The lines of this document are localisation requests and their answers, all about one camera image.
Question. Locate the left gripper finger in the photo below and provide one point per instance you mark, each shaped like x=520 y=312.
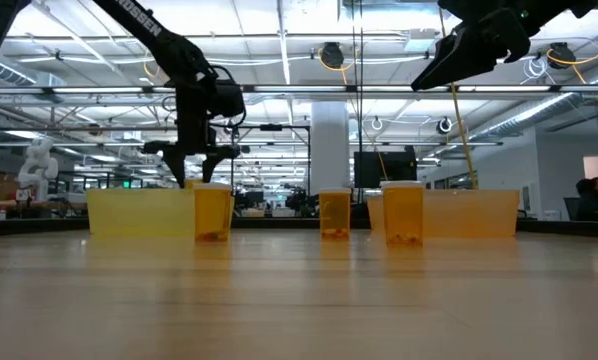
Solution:
x=209 y=165
x=176 y=165

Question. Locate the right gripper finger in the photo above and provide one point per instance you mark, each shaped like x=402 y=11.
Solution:
x=459 y=55

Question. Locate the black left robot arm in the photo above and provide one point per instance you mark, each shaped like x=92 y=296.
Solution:
x=144 y=25

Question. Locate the black background robot arm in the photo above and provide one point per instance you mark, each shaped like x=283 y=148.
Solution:
x=299 y=197

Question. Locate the yellow translucent plastic bin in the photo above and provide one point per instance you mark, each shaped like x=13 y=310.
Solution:
x=139 y=212

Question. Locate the orange translucent plastic bin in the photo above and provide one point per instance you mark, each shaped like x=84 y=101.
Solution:
x=471 y=212

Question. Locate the white pillar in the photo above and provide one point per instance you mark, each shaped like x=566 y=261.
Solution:
x=329 y=145

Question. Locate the black monitor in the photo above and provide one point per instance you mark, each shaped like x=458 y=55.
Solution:
x=386 y=167

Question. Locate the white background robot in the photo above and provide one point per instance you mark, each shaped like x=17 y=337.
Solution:
x=38 y=165

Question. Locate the black office chair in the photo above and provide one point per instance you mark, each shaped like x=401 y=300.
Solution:
x=571 y=207

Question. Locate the person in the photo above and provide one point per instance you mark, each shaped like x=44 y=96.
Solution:
x=596 y=195

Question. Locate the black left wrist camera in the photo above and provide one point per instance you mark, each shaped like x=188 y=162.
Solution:
x=229 y=100

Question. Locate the silver ventilation duct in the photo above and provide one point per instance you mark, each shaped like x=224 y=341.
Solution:
x=539 y=107

